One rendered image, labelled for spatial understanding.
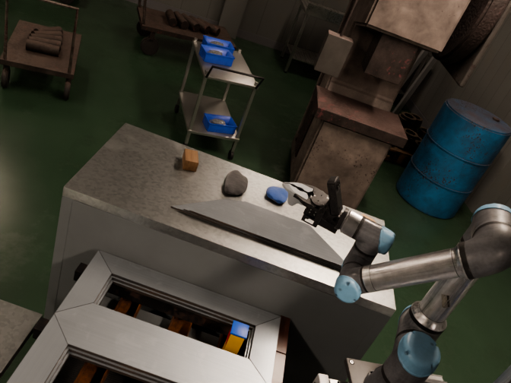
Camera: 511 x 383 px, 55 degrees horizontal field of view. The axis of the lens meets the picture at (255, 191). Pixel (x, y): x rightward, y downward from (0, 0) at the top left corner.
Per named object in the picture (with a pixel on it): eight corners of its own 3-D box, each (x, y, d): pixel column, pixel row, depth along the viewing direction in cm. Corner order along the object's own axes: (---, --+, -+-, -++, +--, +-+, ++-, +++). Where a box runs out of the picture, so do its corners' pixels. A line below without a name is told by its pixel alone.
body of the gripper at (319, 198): (298, 219, 150) (334, 238, 148) (307, 198, 144) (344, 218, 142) (306, 206, 156) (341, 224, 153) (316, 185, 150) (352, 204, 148)
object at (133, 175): (61, 195, 180) (63, 186, 178) (124, 130, 231) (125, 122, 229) (391, 317, 186) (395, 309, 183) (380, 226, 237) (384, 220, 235)
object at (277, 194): (284, 207, 215) (287, 202, 213) (262, 199, 215) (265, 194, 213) (288, 194, 225) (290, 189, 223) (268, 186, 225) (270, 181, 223)
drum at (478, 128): (442, 189, 551) (496, 109, 497) (464, 226, 494) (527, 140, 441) (388, 172, 538) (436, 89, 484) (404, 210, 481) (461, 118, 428)
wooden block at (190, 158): (195, 172, 214) (198, 163, 212) (182, 169, 212) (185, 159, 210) (195, 159, 222) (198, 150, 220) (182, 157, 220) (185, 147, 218)
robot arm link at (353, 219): (358, 225, 141) (366, 210, 148) (344, 217, 142) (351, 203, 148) (348, 242, 146) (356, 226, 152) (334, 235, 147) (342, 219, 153)
